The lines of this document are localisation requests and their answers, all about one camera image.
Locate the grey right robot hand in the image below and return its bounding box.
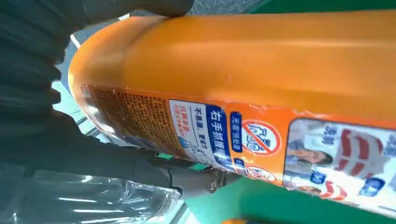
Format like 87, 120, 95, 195
0, 0, 242, 224

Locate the green table mat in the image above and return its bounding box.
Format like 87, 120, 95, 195
157, 0, 396, 224

